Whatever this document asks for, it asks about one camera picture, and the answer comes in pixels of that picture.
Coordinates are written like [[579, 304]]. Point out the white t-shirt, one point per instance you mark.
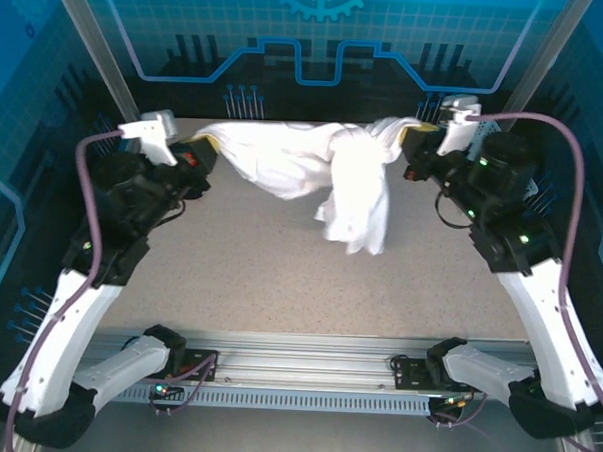
[[334, 172]]

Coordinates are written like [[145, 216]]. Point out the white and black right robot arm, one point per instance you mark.
[[542, 321]]

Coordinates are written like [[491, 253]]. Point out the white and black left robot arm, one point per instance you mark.
[[76, 336]]

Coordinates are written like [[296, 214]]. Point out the small LED connector board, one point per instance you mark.
[[166, 392], [449, 402]]

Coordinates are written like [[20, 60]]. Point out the aluminium frame post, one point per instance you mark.
[[98, 57], [543, 66]]

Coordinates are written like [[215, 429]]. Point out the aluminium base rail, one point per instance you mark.
[[301, 358]]

